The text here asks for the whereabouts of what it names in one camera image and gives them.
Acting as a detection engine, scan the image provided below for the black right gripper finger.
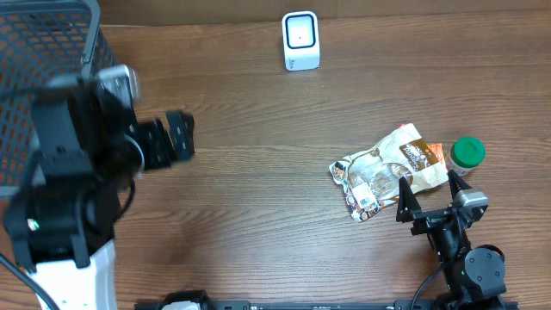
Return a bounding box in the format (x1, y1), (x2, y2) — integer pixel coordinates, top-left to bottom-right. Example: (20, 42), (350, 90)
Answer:
(396, 177), (421, 223)
(448, 170), (471, 192)

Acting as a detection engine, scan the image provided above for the green lid jar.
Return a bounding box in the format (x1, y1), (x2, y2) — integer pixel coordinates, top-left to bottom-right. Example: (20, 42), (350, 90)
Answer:
(445, 136), (486, 177)

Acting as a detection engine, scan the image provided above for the small orange box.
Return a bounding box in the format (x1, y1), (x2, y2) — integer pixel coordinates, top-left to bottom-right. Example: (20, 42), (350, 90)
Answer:
(428, 143), (446, 166)

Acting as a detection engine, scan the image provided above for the beige Pantree snack pouch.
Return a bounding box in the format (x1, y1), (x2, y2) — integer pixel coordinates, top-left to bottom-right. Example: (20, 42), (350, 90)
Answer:
(329, 123), (448, 222)

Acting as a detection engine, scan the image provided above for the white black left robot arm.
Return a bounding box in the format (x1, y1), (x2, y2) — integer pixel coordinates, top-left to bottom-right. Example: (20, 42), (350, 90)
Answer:
(2, 74), (195, 309)

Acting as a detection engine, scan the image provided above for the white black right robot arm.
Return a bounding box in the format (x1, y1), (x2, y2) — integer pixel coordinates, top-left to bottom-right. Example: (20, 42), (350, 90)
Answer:
(396, 170), (506, 309)

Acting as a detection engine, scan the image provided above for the white barcode scanner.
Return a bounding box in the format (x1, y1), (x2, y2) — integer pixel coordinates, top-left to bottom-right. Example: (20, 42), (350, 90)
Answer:
(282, 10), (321, 71)

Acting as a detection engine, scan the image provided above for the grey plastic mesh basket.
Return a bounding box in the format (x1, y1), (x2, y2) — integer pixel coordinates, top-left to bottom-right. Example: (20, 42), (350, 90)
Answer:
(1, 0), (117, 200)

